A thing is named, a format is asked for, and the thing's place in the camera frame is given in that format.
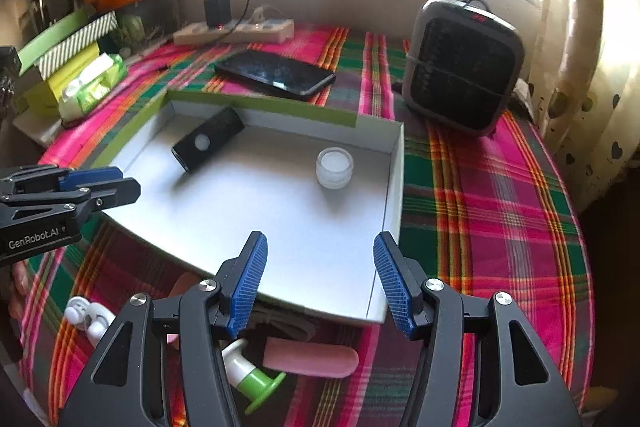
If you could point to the black charger adapter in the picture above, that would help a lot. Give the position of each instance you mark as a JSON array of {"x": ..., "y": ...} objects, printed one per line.
[{"x": 217, "y": 12}]

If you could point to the green striped box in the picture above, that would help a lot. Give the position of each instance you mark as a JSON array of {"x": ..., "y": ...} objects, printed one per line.
[{"x": 75, "y": 42}]

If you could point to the white cartoon toy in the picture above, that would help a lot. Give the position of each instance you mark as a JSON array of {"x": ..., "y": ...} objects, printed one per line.
[{"x": 92, "y": 322}]

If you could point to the white plug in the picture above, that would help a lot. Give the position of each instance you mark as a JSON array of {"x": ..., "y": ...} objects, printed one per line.
[{"x": 260, "y": 14}]

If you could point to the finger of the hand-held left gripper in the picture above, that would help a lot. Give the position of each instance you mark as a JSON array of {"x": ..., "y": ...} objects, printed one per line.
[
  {"x": 90, "y": 177},
  {"x": 117, "y": 193}
]

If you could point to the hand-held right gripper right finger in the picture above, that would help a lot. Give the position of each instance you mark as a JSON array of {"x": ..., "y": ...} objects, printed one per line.
[{"x": 395, "y": 292}]

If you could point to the green white spool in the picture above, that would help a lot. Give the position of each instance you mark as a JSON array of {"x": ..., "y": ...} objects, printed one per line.
[{"x": 255, "y": 384}]

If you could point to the plaid tablecloth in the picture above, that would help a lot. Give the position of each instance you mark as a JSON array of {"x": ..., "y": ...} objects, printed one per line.
[{"x": 475, "y": 232}]

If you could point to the black smartphone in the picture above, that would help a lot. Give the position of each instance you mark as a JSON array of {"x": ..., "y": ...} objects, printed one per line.
[{"x": 275, "y": 74}]

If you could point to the heart print curtain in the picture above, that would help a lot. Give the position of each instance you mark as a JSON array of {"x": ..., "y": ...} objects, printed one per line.
[{"x": 590, "y": 107}]

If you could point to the pink case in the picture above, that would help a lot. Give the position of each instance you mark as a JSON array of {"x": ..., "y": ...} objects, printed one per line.
[{"x": 310, "y": 359}]

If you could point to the clear plastic container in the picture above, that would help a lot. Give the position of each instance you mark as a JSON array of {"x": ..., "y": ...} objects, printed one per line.
[{"x": 137, "y": 27}]

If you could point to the small black device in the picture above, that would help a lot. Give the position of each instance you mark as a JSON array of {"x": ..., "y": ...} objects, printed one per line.
[{"x": 225, "y": 124}]

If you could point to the white shallow cardboard box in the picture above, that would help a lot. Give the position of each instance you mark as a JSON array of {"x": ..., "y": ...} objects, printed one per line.
[{"x": 275, "y": 217}]

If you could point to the person's left hand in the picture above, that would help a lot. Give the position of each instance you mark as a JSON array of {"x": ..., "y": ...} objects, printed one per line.
[{"x": 20, "y": 282}]

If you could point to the grey space heater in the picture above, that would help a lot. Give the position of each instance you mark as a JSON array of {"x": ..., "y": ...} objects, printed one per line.
[{"x": 460, "y": 67}]

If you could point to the yellow-green box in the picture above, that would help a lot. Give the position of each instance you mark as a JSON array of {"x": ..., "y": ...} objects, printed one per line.
[{"x": 45, "y": 92}]

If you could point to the green tissue pack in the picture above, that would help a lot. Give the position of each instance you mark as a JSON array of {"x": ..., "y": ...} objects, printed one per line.
[{"x": 92, "y": 82}]

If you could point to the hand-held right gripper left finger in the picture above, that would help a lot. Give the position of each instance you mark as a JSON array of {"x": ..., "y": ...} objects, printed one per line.
[{"x": 247, "y": 289}]

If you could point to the small clear jar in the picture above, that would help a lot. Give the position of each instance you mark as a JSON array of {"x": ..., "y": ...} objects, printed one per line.
[{"x": 334, "y": 167}]

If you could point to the beige power strip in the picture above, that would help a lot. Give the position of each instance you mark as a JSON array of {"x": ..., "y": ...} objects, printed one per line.
[{"x": 260, "y": 32}]

